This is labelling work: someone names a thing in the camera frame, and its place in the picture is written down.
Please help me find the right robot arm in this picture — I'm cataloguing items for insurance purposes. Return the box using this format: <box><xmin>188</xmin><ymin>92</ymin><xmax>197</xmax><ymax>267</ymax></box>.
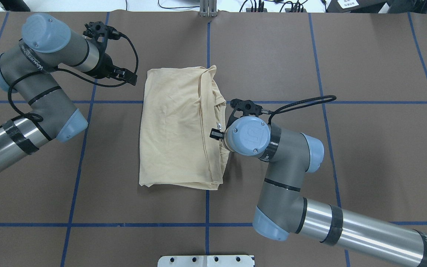
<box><xmin>209</xmin><ymin>114</ymin><xmax>427</xmax><ymax>267</ymax></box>

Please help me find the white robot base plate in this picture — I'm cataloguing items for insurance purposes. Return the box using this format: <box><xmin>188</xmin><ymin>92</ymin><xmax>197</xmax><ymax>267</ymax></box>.
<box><xmin>157</xmin><ymin>255</ymin><xmax>255</xmax><ymax>267</ymax></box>

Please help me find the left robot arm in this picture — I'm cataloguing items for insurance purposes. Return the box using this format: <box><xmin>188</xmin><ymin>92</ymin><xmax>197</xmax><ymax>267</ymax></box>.
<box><xmin>0</xmin><ymin>13</ymin><xmax>138</xmax><ymax>172</ymax></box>

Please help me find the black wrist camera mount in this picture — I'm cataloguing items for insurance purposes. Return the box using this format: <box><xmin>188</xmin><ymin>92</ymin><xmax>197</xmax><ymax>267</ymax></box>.
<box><xmin>227</xmin><ymin>99</ymin><xmax>263</xmax><ymax>127</ymax></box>
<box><xmin>83</xmin><ymin>21</ymin><xmax>124</xmax><ymax>54</ymax></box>

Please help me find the aluminium frame post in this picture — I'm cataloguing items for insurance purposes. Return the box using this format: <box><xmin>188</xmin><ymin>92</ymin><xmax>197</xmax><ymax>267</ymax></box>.
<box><xmin>199</xmin><ymin>0</ymin><xmax>218</xmax><ymax>17</ymax></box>

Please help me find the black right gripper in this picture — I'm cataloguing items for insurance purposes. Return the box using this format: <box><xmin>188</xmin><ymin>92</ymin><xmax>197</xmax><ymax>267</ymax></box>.
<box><xmin>209</xmin><ymin>128</ymin><xmax>225</xmax><ymax>142</ymax></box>

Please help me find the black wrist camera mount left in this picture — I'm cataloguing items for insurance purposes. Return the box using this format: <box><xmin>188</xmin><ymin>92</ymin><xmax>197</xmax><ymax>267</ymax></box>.
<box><xmin>83</xmin><ymin>21</ymin><xmax>124</xmax><ymax>54</ymax></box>

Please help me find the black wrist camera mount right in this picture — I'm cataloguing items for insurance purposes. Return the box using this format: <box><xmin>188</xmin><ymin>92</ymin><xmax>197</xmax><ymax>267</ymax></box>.
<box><xmin>227</xmin><ymin>99</ymin><xmax>263</xmax><ymax>127</ymax></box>

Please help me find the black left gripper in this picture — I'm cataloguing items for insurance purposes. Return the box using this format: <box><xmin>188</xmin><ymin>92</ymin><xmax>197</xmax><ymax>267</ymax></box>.
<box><xmin>95</xmin><ymin>54</ymin><xmax>138</xmax><ymax>86</ymax></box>

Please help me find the cream long-sleeve printed shirt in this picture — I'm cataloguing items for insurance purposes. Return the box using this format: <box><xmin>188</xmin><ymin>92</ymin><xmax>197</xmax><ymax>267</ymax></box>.
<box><xmin>139</xmin><ymin>65</ymin><xmax>230</xmax><ymax>191</ymax></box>

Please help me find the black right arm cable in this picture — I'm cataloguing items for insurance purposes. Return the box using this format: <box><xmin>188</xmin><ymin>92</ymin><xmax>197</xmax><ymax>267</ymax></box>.
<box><xmin>262</xmin><ymin>95</ymin><xmax>337</xmax><ymax>125</ymax></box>

